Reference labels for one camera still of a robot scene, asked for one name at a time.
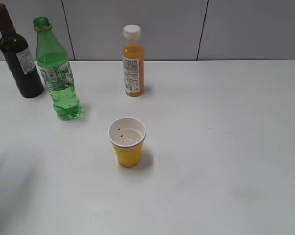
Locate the dark wine bottle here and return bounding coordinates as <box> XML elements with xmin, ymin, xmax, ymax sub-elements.
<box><xmin>0</xmin><ymin>3</ymin><xmax>44</xmax><ymax>98</ymax></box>

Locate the green sprite bottle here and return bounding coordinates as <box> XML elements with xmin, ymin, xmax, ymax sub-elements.
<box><xmin>33</xmin><ymin>17</ymin><xmax>82</xmax><ymax>120</ymax></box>

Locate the yellow paper cup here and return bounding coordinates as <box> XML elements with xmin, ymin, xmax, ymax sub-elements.
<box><xmin>108</xmin><ymin>117</ymin><xmax>146</xmax><ymax>168</ymax></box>

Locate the orange juice bottle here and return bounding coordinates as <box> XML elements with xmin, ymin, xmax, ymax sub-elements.
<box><xmin>123</xmin><ymin>24</ymin><xmax>144</xmax><ymax>97</ymax></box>

